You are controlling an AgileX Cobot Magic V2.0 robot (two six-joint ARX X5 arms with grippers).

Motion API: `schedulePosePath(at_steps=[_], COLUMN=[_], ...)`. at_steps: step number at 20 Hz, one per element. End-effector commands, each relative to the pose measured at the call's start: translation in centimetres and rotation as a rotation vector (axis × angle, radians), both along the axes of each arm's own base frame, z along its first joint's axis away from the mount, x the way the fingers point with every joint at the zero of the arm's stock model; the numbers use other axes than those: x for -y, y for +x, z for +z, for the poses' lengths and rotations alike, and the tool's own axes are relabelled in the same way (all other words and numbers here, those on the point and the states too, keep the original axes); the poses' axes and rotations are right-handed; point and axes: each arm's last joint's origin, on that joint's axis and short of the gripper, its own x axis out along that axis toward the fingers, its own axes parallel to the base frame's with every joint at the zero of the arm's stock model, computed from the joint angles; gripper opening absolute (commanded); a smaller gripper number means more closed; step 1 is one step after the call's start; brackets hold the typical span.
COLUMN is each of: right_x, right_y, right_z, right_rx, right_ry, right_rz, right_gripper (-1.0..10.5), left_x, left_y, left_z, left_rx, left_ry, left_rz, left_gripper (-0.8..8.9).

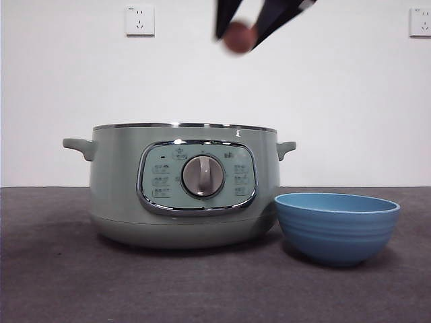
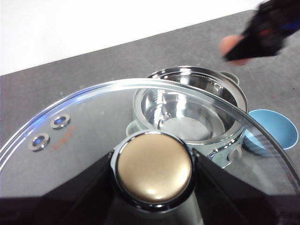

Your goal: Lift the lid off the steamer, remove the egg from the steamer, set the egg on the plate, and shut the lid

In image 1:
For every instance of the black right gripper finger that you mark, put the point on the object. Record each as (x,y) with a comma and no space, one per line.
(283,17)
(225,15)

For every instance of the brown egg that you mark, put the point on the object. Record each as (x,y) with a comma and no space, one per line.
(238,37)

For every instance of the pale green electric steamer pot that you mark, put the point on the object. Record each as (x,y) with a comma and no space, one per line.
(114,188)

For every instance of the blue ribbed bowl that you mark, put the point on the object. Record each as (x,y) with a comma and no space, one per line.
(336,232)

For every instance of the white wall socket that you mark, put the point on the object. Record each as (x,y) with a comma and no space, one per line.
(140,20)
(421,22)

